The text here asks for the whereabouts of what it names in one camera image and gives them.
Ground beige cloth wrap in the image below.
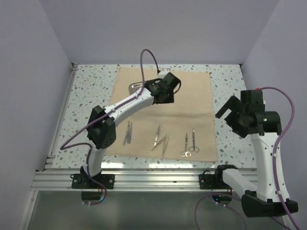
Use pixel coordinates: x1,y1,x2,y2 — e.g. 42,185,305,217
106,71,217,162

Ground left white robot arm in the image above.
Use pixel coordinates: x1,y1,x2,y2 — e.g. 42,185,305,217
83,72,181,188

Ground steel tweezers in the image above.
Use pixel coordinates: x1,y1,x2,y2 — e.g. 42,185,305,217
161,137,169,159
151,134,169,150
153,125,161,147

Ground steel instrument tray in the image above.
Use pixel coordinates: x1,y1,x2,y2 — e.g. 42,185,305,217
128,82,146,95

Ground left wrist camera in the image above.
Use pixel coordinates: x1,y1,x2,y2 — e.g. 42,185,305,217
157,68,171,79

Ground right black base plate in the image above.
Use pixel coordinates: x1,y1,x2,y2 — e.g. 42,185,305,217
198,168,232,190

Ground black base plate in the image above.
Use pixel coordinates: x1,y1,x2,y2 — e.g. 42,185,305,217
70,173,115,189
198,168,232,190

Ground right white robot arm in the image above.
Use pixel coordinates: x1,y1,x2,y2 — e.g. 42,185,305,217
213,89,298,218

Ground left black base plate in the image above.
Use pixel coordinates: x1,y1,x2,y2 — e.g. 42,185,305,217
70,173,115,189

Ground aluminium rail frame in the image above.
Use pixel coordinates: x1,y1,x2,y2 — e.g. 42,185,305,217
31,62,283,192

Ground steel scissors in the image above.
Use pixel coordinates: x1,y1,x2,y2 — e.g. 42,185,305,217
189,129,200,152
180,133,191,158

